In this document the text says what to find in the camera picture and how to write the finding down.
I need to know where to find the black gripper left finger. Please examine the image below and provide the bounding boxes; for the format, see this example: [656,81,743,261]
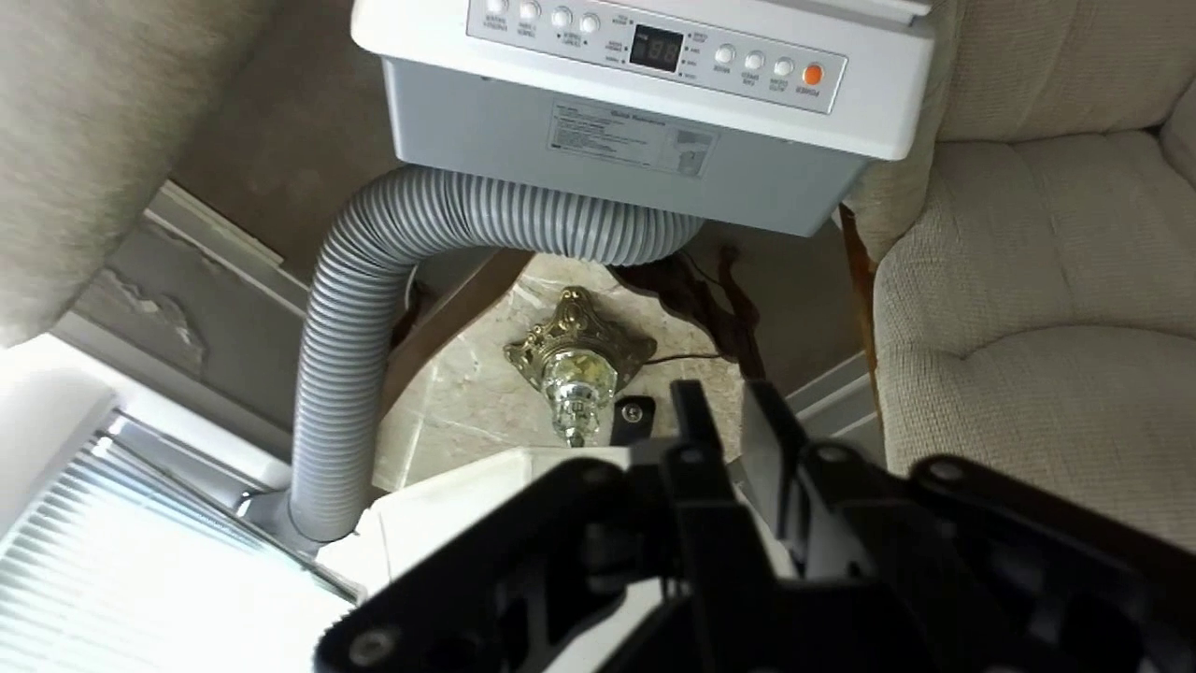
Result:
[308,377,800,673]

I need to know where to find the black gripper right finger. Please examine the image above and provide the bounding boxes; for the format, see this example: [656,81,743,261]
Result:
[741,377,1196,673]

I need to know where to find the marble top side table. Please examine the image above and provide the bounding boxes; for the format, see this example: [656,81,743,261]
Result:
[368,249,756,496]

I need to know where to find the beige upholstered armchair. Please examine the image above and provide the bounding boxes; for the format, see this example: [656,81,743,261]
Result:
[845,0,1196,561]

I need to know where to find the white window blinds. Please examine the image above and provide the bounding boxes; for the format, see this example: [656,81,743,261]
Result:
[0,415,357,673]

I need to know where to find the beige fabric sofa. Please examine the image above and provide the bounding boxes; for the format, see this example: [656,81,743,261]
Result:
[0,0,283,352]

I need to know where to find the grey ribbed exhaust hose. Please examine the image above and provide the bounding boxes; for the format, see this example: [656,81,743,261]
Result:
[283,163,711,547]

